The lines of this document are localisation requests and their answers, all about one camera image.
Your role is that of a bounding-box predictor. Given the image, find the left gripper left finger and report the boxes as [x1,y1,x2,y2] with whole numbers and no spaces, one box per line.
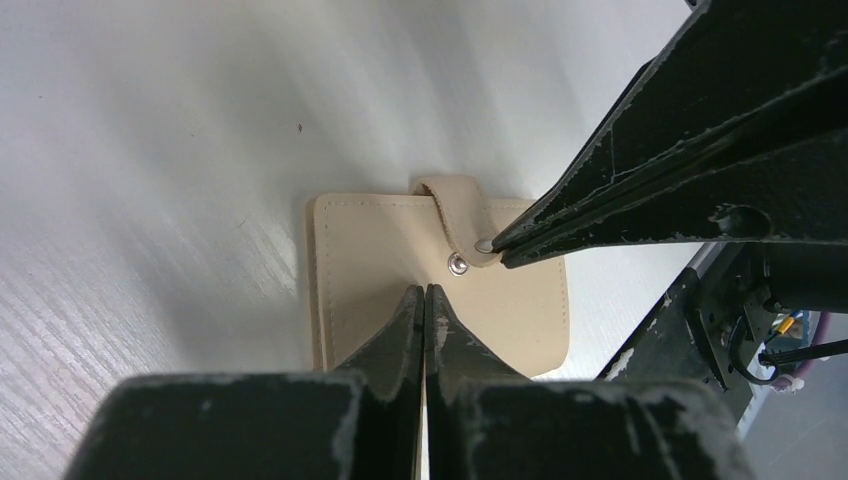
[338,285,424,479]

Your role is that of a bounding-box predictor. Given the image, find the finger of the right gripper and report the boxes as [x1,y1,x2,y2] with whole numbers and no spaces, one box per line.
[493,1,847,253]
[501,128,847,268]

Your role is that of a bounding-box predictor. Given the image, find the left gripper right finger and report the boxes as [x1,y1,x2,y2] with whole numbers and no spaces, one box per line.
[425,284,529,479]

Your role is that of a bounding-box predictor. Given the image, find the beige card holder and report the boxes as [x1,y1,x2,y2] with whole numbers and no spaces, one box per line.
[305,175,570,377]

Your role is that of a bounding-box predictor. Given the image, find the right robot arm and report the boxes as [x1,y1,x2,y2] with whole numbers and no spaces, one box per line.
[492,1,847,380]

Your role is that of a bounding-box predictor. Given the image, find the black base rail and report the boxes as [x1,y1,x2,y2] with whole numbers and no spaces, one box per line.
[597,267,754,422]

